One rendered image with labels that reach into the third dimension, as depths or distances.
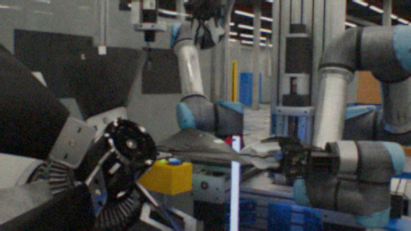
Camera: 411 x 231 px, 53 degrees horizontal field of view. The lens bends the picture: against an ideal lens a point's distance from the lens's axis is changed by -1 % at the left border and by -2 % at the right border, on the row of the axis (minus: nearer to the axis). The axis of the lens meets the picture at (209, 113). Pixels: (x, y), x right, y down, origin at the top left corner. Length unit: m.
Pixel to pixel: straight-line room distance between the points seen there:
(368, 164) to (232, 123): 0.77
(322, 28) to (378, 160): 0.83
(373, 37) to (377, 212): 0.43
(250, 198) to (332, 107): 0.66
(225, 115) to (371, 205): 0.79
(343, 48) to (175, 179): 0.65
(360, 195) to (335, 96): 0.25
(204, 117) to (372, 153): 0.79
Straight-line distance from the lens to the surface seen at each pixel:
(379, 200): 1.00
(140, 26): 0.90
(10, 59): 0.84
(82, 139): 0.85
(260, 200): 1.60
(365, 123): 1.47
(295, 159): 0.93
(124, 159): 0.79
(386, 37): 1.11
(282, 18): 1.75
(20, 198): 0.87
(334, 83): 1.10
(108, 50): 1.09
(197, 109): 1.60
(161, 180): 1.36
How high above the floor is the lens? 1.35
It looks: 4 degrees down
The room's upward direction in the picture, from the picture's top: 1 degrees clockwise
